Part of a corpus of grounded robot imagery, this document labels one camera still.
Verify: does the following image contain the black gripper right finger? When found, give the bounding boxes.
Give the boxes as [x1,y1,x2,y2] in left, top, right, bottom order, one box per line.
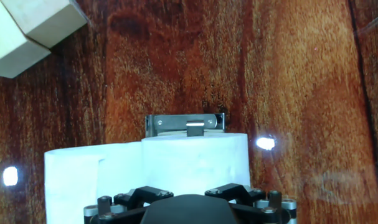
[204,182,298,224]

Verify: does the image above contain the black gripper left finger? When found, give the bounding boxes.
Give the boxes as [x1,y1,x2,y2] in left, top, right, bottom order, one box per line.
[83,185,174,224]

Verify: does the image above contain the white toilet paper roll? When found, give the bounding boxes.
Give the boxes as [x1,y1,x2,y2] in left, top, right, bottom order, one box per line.
[44,133,251,224]

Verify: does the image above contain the glossy wood grain mat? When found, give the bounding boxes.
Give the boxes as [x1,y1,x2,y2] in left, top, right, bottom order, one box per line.
[0,0,378,224]

